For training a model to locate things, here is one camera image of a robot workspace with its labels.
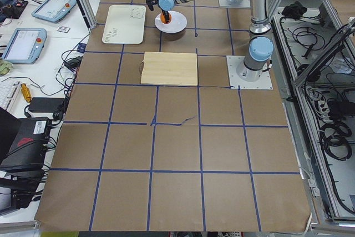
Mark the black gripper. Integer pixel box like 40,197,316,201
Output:
161,10,170,22

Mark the orange fruit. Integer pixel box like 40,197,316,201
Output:
160,12,172,24

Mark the white ribbed plate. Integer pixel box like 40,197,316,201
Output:
154,11,187,33

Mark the cream bear tray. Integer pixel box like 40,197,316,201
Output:
102,5,146,44

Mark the bamboo cutting board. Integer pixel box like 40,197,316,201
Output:
141,52,198,86

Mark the upper teach pendant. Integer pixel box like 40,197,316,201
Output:
31,0,77,23

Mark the teach pendant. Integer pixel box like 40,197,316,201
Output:
31,0,77,23
2,28,47,64

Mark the lower teach pendant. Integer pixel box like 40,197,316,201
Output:
2,28,47,64

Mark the black power adapter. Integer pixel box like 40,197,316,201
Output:
28,97,64,113

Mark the gold cylinder tool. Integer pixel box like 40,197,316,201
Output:
21,83,32,103

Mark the white keyboard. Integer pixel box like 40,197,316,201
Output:
0,80,21,112

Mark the black computer box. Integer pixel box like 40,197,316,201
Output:
1,109,52,173

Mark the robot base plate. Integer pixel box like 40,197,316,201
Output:
226,56,273,90

